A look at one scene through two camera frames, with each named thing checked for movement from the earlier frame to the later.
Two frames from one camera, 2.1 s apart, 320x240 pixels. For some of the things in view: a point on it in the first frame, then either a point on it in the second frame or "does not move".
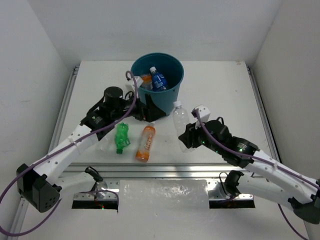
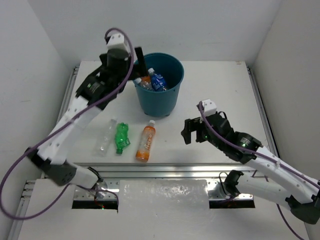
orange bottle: [147, 81] does not move
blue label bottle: [159, 82] does not move
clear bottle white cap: [181, 119] → [145, 84]
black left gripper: [145, 110] → [136, 69]
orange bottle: [143, 152] does not move
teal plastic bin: [172, 69] does not move
